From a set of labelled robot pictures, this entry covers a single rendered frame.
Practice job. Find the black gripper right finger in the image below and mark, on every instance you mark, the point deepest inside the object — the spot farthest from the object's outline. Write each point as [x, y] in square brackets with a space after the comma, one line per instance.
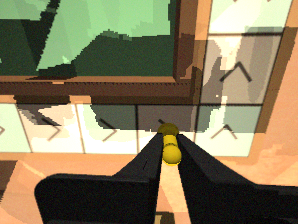
[216, 194]

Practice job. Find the yellow game pawn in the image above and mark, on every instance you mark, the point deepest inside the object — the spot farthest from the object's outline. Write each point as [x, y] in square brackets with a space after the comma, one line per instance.
[171, 154]

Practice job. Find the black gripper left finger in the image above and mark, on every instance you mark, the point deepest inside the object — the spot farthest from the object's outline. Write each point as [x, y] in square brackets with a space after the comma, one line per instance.
[129, 196]

